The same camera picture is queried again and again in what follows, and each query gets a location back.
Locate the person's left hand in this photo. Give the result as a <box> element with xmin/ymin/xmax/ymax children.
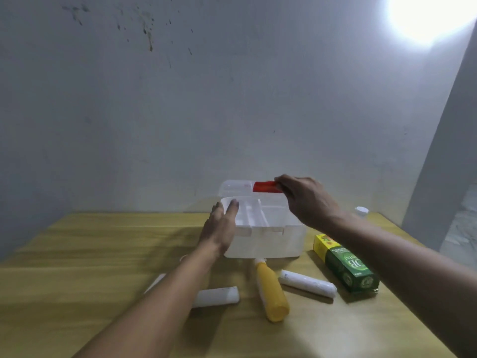
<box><xmin>198</xmin><ymin>199</ymin><xmax>240</xmax><ymax>258</ymax></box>

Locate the person's left forearm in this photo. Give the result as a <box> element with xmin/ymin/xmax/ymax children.
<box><xmin>73</xmin><ymin>242</ymin><xmax>225</xmax><ymax>358</ymax></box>

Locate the bright white lamp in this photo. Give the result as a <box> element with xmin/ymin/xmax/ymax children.
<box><xmin>385</xmin><ymin>0</ymin><xmax>477</xmax><ymax>46</ymax></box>

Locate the white bandage roll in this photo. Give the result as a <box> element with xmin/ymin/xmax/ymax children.
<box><xmin>279</xmin><ymin>270</ymin><xmax>338</xmax><ymax>299</ymax></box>
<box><xmin>191</xmin><ymin>286</ymin><xmax>240</xmax><ymax>309</ymax></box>
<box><xmin>144</xmin><ymin>273</ymin><xmax>167</xmax><ymax>294</ymax></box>

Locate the green and yellow carton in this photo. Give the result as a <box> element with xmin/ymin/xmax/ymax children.
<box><xmin>313</xmin><ymin>233</ymin><xmax>381</xmax><ymax>294</ymax></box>

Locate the yellow bottle with white cap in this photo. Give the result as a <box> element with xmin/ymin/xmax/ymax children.
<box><xmin>254</xmin><ymin>258</ymin><xmax>291</xmax><ymax>323</ymax></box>

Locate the person's right hand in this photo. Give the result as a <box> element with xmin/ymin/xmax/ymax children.
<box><xmin>275</xmin><ymin>174</ymin><xmax>343</xmax><ymax>232</ymax></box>

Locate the person's right forearm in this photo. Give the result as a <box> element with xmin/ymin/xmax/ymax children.
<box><xmin>322</xmin><ymin>212</ymin><xmax>477</xmax><ymax>358</ymax></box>

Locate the white plastic storage box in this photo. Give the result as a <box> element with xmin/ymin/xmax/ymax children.
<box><xmin>221</xmin><ymin>197</ymin><xmax>308</xmax><ymax>260</ymax></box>

